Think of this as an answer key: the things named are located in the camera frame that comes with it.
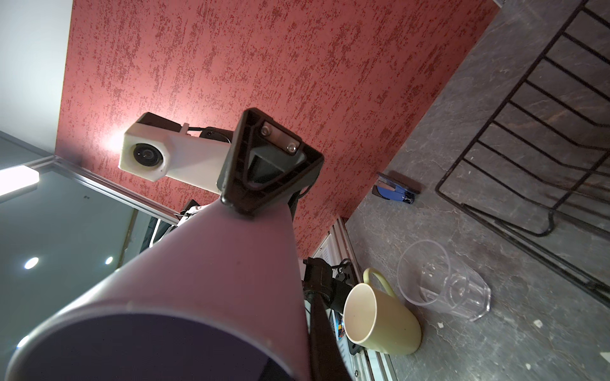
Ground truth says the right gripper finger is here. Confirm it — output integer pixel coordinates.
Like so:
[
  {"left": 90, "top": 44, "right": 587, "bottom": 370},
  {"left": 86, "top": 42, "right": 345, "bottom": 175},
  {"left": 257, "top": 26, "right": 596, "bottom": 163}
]
[{"left": 309, "top": 294, "right": 352, "bottom": 381}]

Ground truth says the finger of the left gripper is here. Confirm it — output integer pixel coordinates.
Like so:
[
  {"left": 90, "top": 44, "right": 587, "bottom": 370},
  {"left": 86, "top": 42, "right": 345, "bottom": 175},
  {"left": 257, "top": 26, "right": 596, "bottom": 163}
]
[{"left": 217, "top": 108, "right": 324, "bottom": 217}]

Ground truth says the lilac plastic cup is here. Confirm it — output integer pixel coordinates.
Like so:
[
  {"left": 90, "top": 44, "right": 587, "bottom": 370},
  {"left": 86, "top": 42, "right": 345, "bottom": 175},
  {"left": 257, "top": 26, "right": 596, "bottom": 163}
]
[{"left": 6, "top": 202, "right": 311, "bottom": 380}]

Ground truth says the cream light green mug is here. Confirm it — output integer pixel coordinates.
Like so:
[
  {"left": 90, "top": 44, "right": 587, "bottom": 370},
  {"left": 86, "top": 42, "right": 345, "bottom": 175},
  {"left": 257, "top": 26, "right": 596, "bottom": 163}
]
[{"left": 343, "top": 268, "right": 422, "bottom": 356}]

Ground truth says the blue black crimping tool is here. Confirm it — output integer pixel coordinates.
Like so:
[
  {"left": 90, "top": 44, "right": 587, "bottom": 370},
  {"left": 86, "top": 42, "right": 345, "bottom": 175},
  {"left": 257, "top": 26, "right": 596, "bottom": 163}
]
[{"left": 372, "top": 171, "right": 424, "bottom": 205}]

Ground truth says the clear glass cup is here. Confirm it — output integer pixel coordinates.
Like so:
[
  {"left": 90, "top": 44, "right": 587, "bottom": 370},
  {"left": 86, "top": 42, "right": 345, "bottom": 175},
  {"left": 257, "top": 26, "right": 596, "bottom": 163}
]
[{"left": 397, "top": 240, "right": 491, "bottom": 322}]

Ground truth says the aluminium rail frame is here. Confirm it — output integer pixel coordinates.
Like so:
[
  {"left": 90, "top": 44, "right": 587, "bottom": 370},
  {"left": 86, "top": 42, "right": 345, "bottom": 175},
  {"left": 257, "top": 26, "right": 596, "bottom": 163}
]
[{"left": 315, "top": 219, "right": 398, "bottom": 380}]

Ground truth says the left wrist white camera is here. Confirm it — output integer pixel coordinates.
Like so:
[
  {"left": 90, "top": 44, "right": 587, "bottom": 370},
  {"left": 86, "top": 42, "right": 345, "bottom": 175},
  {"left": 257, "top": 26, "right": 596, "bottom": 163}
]
[{"left": 119, "top": 112, "right": 234, "bottom": 195}]

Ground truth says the black wire dish rack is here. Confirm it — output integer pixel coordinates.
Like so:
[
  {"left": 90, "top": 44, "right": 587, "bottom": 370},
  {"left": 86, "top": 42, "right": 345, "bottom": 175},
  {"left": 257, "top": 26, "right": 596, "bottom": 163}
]
[{"left": 435, "top": 1, "right": 609, "bottom": 306}]

